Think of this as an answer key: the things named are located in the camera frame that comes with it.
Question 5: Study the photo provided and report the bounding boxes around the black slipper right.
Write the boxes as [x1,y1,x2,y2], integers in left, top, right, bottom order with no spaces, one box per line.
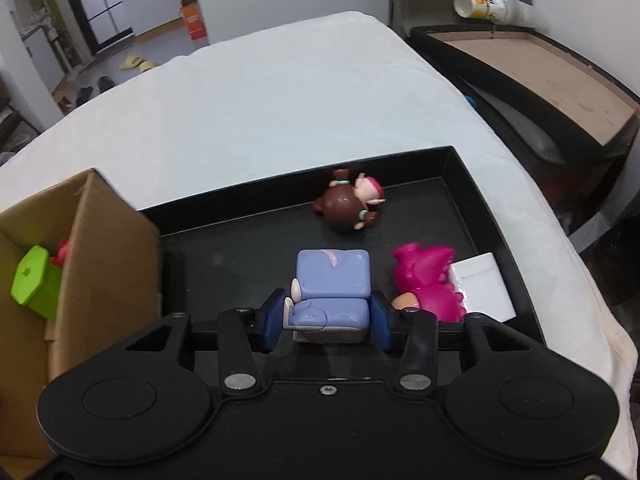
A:
[98,76,115,93]

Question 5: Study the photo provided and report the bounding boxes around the purple block toy figurine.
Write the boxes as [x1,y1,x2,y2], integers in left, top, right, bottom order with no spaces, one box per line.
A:
[282,249,371,344]

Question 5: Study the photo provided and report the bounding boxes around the magenta dinosaur toy figurine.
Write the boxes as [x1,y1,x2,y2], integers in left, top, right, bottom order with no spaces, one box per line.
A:
[392,243,466,323]

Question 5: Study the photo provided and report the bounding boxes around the black slipper left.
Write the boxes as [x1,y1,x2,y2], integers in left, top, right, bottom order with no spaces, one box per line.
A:
[75,86,93,107]

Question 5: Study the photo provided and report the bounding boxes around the black slipper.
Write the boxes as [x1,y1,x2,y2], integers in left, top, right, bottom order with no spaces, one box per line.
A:
[75,86,93,107]
[98,76,115,93]

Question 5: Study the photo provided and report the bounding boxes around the red blue toy figurine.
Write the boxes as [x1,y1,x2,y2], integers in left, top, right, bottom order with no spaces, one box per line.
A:
[50,240,70,268]

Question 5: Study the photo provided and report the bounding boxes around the yellow slipper right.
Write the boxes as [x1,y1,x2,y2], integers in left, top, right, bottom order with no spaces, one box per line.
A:
[138,61,156,73]

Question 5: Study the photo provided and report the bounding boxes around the white tablecloth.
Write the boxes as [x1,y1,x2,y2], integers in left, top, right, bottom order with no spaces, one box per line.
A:
[0,8,633,470]

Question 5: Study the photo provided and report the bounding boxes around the yellow slipper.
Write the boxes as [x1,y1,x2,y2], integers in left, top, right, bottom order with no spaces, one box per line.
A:
[118,55,144,70]
[138,61,156,73]

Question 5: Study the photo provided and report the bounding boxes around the brown haired doll figurine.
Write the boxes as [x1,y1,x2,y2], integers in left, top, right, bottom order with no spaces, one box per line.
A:
[311,168,386,233]

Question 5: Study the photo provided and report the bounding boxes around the orange cardboard box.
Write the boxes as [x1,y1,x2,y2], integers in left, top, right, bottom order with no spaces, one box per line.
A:
[180,2,207,40]

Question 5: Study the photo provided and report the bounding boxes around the brown cardboard box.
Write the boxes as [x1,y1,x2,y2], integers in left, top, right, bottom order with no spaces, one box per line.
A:
[1,169,160,479]

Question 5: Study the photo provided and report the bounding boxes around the stack of paper cups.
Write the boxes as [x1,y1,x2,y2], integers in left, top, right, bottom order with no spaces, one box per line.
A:
[452,0,548,30]

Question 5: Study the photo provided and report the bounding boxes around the black plastic tray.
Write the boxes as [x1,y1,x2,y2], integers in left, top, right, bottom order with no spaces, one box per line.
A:
[142,146,544,340]

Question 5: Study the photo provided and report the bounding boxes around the white small box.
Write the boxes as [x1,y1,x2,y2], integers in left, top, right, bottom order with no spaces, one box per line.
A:
[448,252,516,322]

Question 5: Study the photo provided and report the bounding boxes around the black framed cork board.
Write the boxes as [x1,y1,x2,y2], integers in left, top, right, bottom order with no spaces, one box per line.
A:
[408,26,639,162]

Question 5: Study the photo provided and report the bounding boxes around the yellow slipper left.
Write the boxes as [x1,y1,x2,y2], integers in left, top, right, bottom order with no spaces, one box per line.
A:
[118,55,144,70]

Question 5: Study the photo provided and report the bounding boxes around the green hexagonal plastic block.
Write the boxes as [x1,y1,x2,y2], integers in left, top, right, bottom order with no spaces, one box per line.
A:
[10,245,62,321]

